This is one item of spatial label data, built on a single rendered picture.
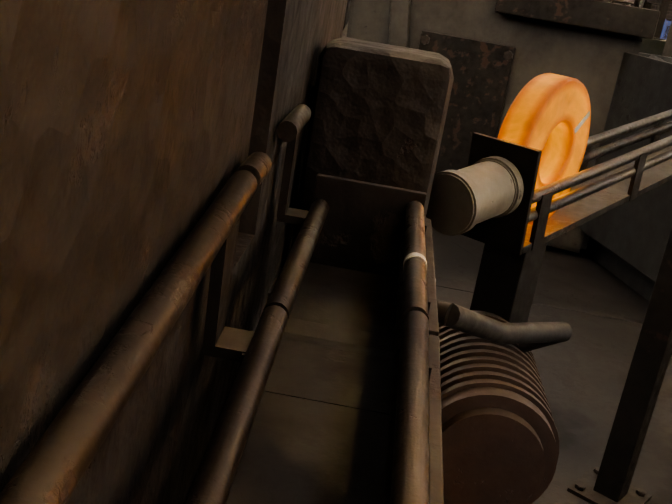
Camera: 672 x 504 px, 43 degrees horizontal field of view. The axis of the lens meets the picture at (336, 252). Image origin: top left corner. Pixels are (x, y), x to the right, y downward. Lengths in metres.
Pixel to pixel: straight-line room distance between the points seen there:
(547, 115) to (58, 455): 0.73
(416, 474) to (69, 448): 0.12
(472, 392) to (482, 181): 0.19
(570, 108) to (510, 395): 0.32
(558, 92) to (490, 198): 0.14
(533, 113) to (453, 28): 2.28
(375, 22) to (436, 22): 0.23
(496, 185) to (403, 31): 2.36
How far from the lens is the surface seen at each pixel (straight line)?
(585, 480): 1.74
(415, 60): 0.63
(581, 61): 3.07
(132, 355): 0.22
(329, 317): 0.49
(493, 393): 0.75
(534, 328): 0.82
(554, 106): 0.88
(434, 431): 0.31
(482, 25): 3.10
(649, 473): 1.87
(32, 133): 0.17
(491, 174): 0.81
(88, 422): 0.20
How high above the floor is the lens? 0.85
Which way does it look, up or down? 18 degrees down
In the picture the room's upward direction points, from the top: 10 degrees clockwise
